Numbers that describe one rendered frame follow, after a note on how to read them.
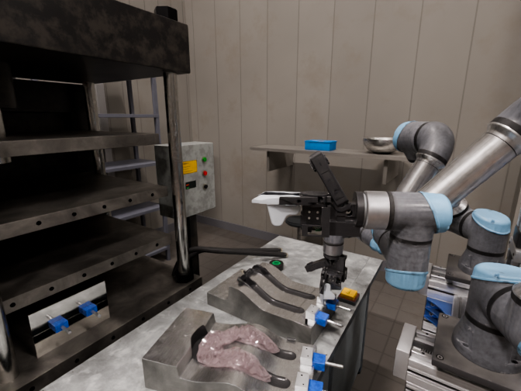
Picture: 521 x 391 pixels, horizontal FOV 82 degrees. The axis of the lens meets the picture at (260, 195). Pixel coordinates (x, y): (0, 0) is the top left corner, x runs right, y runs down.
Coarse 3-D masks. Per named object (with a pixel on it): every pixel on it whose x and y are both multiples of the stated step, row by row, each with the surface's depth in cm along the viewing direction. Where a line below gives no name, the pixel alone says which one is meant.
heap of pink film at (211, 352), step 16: (208, 336) 101; (224, 336) 101; (240, 336) 99; (256, 336) 99; (208, 352) 94; (224, 352) 93; (240, 352) 91; (272, 352) 98; (240, 368) 88; (256, 368) 89
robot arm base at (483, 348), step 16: (464, 320) 76; (464, 336) 75; (480, 336) 71; (496, 336) 69; (464, 352) 74; (480, 352) 71; (496, 352) 69; (512, 352) 70; (496, 368) 69; (512, 368) 68
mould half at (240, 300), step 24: (264, 264) 143; (216, 288) 136; (240, 288) 123; (264, 288) 128; (312, 288) 131; (240, 312) 124; (264, 312) 116; (288, 312) 115; (288, 336) 112; (312, 336) 108
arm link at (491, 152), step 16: (512, 112) 60; (496, 128) 62; (512, 128) 59; (480, 144) 63; (496, 144) 61; (512, 144) 60; (464, 160) 64; (480, 160) 62; (496, 160) 61; (448, 176) 64; (464, 176) 63; (480, 176) 62; (432, 192) 66; (448, 192) 64; (464, 192) 64
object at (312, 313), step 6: (312, 306) 113; (318, 306) 113; (306, 312) 111; (312, 312) 110; (318, 312) 112; (312, 318) 110; (318, 318) 109; (324, 318) 109; (324, 324) 108; (336, 324) 107
